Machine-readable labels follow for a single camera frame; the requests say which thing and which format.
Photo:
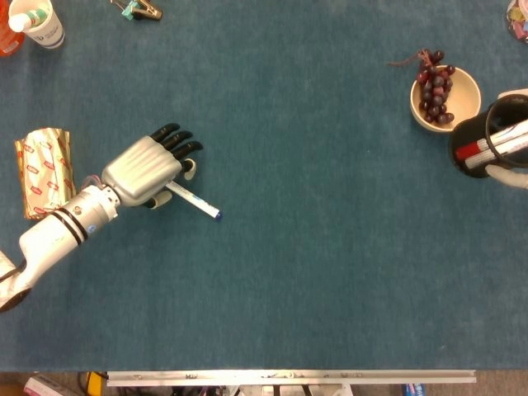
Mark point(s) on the yellow object under table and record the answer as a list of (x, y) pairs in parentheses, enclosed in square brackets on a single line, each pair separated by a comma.
[(97, 383)]

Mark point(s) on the purple grape bunch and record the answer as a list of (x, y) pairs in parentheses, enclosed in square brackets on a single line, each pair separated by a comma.
[(435, 88)]

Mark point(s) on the red whiteboard marker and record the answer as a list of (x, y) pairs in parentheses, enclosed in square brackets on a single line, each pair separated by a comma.
[(468, 152)]

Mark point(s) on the blue packet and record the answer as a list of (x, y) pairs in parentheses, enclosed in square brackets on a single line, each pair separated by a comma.
[(413, 389)]

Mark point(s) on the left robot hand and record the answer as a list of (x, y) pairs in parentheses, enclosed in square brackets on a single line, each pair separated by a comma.
[(140, 169)]

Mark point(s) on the blue felt table mat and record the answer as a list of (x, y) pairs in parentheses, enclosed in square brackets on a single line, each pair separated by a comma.
[(288, 268)]

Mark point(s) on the gold foil wrapped package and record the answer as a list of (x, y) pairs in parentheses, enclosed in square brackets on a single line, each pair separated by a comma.
[(41, 173)]

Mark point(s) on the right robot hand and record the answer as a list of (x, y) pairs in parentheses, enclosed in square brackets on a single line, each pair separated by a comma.
[(507, 175)]

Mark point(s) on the beige bowl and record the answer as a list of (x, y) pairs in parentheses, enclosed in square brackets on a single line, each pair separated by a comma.
[(464, 95)]

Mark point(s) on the blue whiteboard marker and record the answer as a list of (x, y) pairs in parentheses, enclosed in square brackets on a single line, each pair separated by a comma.
[(198, 203)]

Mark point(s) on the orange bottle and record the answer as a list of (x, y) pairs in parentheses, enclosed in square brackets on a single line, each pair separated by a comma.
[(6, 41)]

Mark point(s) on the aluminium table edge rail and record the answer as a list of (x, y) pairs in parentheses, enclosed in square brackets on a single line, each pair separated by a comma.
[(288, 377)]

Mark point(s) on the white paper cup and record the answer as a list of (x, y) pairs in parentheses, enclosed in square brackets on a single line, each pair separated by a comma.
[(49, 33)]

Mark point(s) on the pink box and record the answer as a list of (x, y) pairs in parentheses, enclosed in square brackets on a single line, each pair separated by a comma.
[(43, 385)]

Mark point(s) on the black mesh pen holder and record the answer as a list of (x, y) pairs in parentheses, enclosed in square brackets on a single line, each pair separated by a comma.
[(466, 136)]

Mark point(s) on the clear jar of binder clips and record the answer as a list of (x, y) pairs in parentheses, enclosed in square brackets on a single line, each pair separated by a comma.
[(519, 20)]

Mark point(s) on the dark binder clip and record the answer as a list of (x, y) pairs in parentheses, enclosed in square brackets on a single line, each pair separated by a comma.
[(150, 11)]

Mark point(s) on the white green tube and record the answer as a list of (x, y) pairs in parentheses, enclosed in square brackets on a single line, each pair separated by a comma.
[(18, 21)]

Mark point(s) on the green binder clip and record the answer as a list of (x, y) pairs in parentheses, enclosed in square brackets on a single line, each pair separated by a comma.
[(133, 9)]

